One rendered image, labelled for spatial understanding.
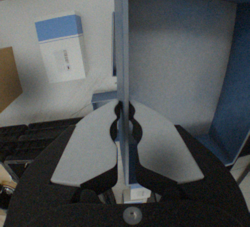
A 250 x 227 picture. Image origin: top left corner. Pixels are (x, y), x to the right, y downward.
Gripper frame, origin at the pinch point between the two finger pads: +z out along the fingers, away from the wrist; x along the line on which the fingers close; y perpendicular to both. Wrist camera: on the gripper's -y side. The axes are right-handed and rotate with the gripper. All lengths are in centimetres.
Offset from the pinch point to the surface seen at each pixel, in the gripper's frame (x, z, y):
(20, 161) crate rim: -32.3, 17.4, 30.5
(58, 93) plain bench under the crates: -24, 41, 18
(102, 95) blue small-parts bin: -6.4, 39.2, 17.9
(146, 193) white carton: 16, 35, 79
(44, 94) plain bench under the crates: -30, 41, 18
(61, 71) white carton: -18.0, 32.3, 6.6
